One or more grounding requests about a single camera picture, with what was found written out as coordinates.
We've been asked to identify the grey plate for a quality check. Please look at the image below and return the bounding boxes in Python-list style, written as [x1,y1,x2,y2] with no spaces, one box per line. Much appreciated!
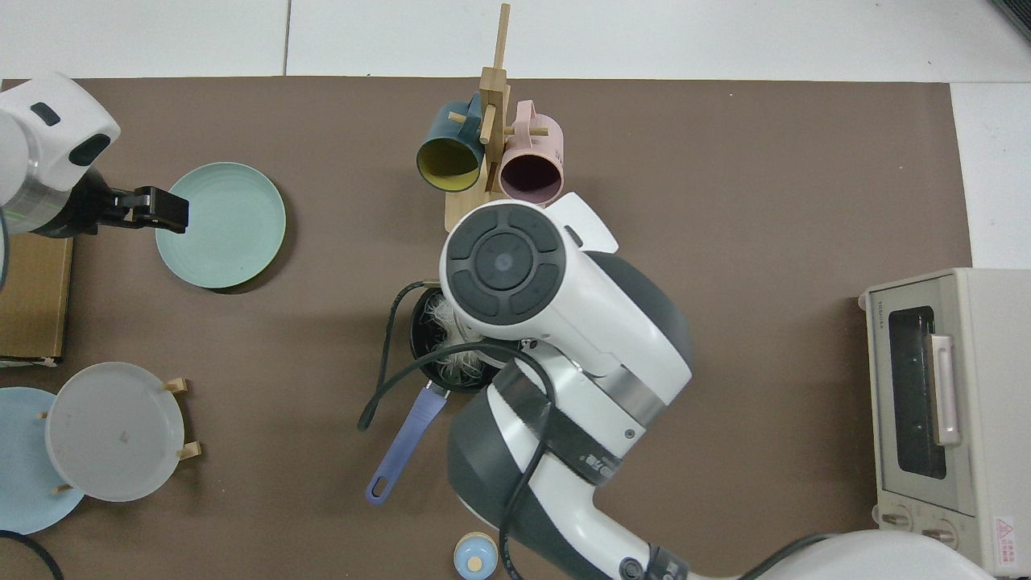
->
[44,362,186,503]

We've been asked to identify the white vermicelli bundle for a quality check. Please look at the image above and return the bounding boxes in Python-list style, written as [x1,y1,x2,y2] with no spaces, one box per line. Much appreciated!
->
[415,290,504,387]

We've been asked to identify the pale toaster oven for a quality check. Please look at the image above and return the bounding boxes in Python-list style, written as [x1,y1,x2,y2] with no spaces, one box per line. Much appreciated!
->
[858,267,1031,578]

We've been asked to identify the light blue plate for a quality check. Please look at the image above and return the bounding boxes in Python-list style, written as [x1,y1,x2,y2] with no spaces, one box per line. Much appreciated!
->
[0,387,86,537]

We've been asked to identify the pink cup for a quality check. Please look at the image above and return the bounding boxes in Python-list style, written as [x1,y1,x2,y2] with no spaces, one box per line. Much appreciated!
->
[498,100,565,207]

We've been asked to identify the pale green plate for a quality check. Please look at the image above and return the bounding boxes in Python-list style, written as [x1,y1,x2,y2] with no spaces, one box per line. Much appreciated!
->
[155,162,287,290]

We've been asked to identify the brown table cloth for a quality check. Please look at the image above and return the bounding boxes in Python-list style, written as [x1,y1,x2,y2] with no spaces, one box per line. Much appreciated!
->
[0,77,973,580]

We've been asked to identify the black pot with blue handle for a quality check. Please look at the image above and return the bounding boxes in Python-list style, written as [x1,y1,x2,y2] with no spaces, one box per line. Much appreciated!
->
[366,282,516,507]

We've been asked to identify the black flat object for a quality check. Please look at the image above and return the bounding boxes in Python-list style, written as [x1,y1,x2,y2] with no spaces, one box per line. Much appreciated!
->
[989,0,1031,43]

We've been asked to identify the dark teal cup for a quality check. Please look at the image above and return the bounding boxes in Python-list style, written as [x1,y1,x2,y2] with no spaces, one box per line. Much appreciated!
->
[416,91,487,193]

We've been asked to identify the wooden plate rack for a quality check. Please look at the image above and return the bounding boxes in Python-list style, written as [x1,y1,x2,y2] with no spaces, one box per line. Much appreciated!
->
[39,376,203,495]

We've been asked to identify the small blue round thing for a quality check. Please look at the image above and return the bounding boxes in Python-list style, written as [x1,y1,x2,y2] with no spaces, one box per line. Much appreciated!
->
[453,532,499,579]

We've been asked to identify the wooden cup stand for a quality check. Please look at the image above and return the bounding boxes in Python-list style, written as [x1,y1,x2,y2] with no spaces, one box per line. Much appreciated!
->
[445,2,550,236]

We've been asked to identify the wire basket with wooden floor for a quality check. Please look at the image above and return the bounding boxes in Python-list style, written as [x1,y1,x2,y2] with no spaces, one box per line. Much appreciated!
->
[0,234,75,368]

